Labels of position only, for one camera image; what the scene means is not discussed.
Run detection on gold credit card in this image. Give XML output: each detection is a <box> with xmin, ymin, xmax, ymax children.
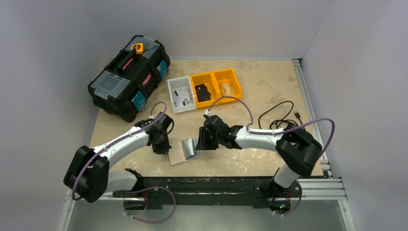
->
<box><xmin>220</xmin><ymin>83</ymin><xmax>231</xmax><ymax>96</ymax></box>

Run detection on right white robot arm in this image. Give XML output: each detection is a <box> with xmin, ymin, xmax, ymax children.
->
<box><xmin>195</xmin><ymin>115</ymin><xmax>323</xmax><ymax>189</ymax></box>

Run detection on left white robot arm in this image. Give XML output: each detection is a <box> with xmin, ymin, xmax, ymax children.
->
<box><xmin>63</xmin><ymin>113</ymin><xmax>174</xmax><ymax>203</ymax></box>

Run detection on black and white cards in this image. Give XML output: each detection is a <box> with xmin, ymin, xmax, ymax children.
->
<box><xmin>173</xmin><ymin>89</ymin><xmax>191</xmax><ymax>107</ymax></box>

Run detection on middle yellow plastic bin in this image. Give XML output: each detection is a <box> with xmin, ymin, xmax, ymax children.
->
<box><xmin>190</xmin><ymin>72</ymin><xmax>221</xmax><ymax>109</ymax></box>

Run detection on yellow plastic bin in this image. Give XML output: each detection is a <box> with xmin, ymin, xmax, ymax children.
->
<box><xmin>190</xmin><ymin>72</ymin><xmax>221</xmax><ymax>109</ymax></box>
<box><xmin>213</xmin><ymin>68</ymin><xmax>242</xmax><ymax>99</ymax></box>

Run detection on white plastic bin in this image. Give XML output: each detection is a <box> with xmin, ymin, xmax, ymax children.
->
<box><xmin>167</xmin><ymin>76</ymin><xmax>197</xmax><ymax>114</ymax></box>

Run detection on right yellow plastic bin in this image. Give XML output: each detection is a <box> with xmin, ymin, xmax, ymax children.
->
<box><xmin>213</xmin><ymin>68</ymin><xmax>242</xmax><ymax>99</ymax></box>

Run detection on black plastic toolbox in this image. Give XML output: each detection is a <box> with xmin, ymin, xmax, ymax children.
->
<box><xmin>88</xmin><ymin>35</ymin><xmax>170</xmax><ymax>123</ymax></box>

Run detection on yellow tape measure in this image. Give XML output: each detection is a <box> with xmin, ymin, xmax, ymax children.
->
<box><xmin>130</xmin><ymin>43</ymin><xmax>144</xmax><ymax>54</ymax></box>

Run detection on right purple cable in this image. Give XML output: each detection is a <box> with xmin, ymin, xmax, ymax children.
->
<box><xmin>207</xmin><ymin>96</ymin><xmax>336</xmax><ymax>218</ymax></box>

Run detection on black usb cable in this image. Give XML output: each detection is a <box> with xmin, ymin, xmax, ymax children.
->
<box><xmin>258</xmin><ymin>101</ymin><xmax>307</xmax><ymax>131</ymax></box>

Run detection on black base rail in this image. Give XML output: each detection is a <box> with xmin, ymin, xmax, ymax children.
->
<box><xmin>113</xmin><ymin>176</ymin><xmax>301</xmax><ymax>212</ymax></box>

